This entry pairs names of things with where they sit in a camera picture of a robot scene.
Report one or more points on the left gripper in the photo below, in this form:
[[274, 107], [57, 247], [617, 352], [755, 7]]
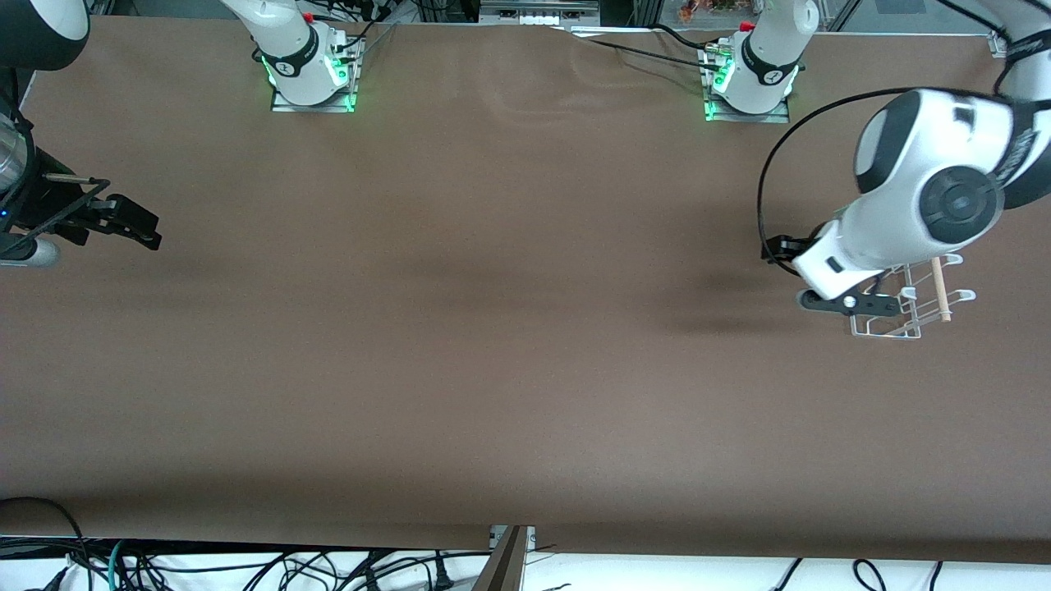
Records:
[[787, 248]]

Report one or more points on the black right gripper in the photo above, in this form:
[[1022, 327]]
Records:
[[43, 205]]

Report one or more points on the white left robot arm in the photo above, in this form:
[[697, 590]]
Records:
[[928, 164]]

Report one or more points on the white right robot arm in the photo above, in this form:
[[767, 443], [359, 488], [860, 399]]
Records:
[[287, 41]]

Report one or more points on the grey equipment box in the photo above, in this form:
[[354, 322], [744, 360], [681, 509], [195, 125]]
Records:
[[538, 10]]

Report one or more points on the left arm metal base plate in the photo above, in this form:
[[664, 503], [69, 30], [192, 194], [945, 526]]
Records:
[[772, 117]]

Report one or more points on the small metal bracket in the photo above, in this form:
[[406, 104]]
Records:
[[530, 538]]

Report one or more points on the brown wooden post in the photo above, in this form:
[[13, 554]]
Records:
[[502, 566]]

